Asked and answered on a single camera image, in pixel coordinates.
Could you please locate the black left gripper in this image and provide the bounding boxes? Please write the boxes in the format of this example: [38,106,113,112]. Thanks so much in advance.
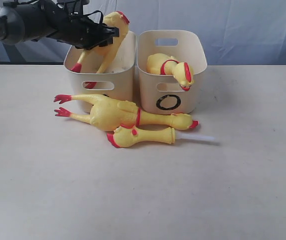
[55,16,120,49]

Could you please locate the headless yellow chicken body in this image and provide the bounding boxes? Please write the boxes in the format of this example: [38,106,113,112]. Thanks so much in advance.
[69,11,131,90]

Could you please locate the yellow rubber chicken front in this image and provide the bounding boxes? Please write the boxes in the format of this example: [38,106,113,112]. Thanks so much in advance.
[146,53,195,92]

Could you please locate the yellow chicken head neck piece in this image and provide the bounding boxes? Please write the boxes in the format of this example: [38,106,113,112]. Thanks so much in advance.
[106,126,216,148]

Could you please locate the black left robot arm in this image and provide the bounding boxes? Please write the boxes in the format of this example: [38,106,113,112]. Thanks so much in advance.
[0,0,120,50]

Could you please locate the cream bin left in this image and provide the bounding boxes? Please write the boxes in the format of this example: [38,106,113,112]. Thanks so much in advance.
[64,31,137,101]

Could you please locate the whole yellow rubber chicken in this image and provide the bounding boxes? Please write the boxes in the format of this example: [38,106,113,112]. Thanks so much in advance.
[53,94,199,132]

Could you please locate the cream bin with circle mark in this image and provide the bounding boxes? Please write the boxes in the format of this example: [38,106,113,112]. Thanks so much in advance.
[136,30,208,115]

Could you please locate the white backdrop curtain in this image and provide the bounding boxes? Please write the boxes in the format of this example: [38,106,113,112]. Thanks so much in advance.
[0,0,286,66]

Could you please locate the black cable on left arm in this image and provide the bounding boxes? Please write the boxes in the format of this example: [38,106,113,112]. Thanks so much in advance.
[67,0,104,26]

